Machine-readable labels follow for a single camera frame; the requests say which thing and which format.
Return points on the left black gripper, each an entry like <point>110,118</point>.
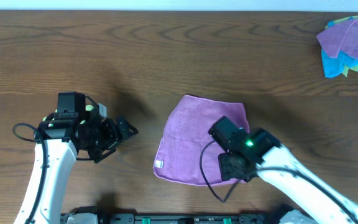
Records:
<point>114,135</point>

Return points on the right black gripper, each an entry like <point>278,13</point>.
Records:
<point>225,172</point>

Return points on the purple microfibre cloth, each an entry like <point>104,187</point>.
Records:
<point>185,135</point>

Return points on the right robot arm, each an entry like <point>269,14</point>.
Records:
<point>260,154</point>

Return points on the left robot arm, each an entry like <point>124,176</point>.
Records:
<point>57,144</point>

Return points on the folded light green cloth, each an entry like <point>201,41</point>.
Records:
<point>88,108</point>

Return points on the blue cloth in pile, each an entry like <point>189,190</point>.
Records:
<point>335,61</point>

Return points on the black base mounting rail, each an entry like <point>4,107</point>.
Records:
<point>95,215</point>

